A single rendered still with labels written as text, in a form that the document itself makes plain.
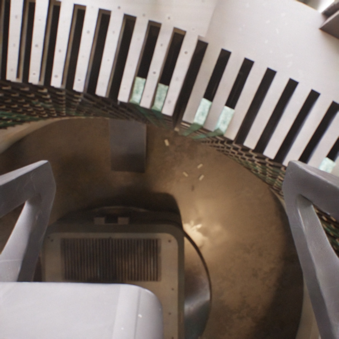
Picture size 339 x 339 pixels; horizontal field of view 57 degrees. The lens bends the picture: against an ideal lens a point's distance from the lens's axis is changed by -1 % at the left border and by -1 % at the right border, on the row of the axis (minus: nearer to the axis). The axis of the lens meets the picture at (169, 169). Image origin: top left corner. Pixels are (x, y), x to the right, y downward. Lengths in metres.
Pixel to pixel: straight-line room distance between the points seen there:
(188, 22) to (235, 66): 0.06
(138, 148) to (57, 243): 0.48
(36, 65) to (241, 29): 0.20
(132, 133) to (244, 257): 0.74
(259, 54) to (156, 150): 1.07
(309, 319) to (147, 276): 0.76
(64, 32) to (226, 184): 1.15
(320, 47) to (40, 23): 0.27
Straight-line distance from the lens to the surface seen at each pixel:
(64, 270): 1.23
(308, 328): 1.61
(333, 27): 0.35
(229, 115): 0.31
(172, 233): 1.12
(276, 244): 1.51
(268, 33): 0.34
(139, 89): 0.31
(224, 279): 1.51
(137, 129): 1.27
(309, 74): 0.35
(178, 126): 0.85
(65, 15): 0.34
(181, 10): 0.33
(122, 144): 1.30
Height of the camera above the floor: 1.36
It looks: 85 degrees down
